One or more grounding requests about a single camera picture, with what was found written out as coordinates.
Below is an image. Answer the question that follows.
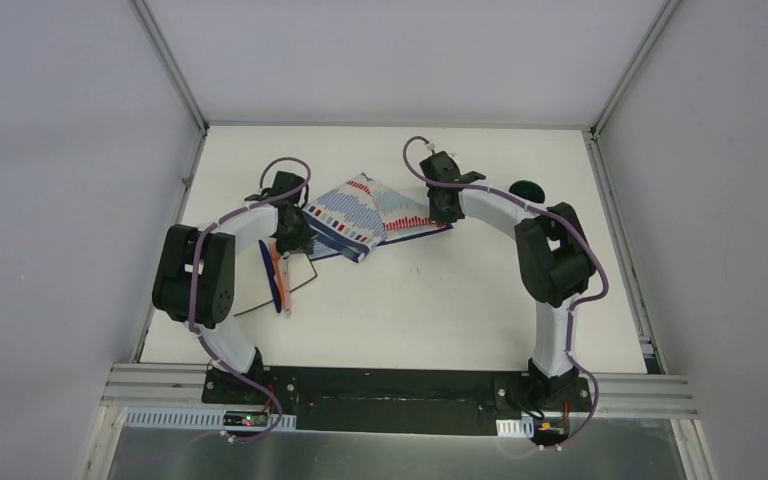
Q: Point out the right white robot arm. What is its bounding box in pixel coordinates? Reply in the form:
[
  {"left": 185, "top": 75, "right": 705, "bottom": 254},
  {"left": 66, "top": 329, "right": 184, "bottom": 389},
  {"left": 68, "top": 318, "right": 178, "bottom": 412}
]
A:
[{"left": 417, "top": 151, "right": 598, "bottom": 410}]

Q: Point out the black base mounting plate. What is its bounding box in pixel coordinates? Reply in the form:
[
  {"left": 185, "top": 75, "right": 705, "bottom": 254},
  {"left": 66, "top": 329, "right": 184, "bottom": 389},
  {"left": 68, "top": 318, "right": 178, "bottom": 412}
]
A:
[{"left": 202, "top": 366, "right": 597, "bottom": 436}]

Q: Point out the dark green mug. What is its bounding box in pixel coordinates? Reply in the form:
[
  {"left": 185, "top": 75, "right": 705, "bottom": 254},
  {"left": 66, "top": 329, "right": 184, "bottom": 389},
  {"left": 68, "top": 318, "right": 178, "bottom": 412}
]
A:
[{"left": 508, "top": 180, "right": 546, "bottom": 204}]

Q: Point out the silver spoon pink handle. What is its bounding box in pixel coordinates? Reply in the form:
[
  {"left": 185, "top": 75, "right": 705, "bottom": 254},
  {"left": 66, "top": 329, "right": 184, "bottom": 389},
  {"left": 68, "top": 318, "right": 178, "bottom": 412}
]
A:
[{"left": 277, "top": 255, "right": 292, "bottom": 317}]

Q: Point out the patterned cloth napkin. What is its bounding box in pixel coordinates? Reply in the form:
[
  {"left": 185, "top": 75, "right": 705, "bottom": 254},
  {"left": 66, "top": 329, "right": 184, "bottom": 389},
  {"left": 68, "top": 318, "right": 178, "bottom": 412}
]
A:
[{"left": 304, "top": 173, "right": 452, "bottom": 263}]

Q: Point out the left white cable duct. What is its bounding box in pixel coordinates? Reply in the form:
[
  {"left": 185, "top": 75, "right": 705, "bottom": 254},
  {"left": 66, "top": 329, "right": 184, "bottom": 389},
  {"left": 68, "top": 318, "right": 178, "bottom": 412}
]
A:
[{"left": 124, "top": 407, "right": 297, "bottom": 433}]

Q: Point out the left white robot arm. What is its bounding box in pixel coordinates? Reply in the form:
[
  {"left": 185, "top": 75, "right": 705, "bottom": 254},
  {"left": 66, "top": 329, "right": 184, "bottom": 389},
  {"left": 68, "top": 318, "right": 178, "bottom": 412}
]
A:
[{"left": 151, "top": 171, "right": 315, "bottom": 405}]

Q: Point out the white cable duct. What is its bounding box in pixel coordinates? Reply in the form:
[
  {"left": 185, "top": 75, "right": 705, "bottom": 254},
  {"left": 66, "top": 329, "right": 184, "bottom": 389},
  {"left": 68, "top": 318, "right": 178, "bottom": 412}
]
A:
[
  {"left": 495, "top": 417, "right": 534, "bottom": 439},
  {"left": 124, "top": 407, "right": 297, "bottom": 433}
]

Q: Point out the orange plastic fork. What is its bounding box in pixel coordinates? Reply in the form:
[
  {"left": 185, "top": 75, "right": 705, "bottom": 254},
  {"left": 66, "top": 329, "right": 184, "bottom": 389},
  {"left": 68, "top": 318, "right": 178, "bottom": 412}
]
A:
[{"left": 272, "top": 254, "right": 291, "bottom": 317}]

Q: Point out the white square plate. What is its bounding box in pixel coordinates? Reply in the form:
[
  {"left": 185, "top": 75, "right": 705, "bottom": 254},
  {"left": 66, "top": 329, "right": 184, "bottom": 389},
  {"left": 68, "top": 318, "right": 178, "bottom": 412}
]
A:
[{"left": 230, "top": 249, "right": 317, "bottom": 316}]

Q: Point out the right white cable duct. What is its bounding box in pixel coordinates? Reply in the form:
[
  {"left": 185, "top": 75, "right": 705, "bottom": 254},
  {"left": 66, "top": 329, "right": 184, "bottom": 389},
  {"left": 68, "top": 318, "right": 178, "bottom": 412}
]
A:
[{"left": 495, "top": 417, "right": 534, "bottom": 439}]

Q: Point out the dark blue plastic knife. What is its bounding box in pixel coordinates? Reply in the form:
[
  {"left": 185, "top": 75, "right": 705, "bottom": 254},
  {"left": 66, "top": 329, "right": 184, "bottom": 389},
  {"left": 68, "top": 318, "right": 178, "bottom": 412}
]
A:
[{"left": 258, "top": 241, "right": 283, "bottom": 313}]

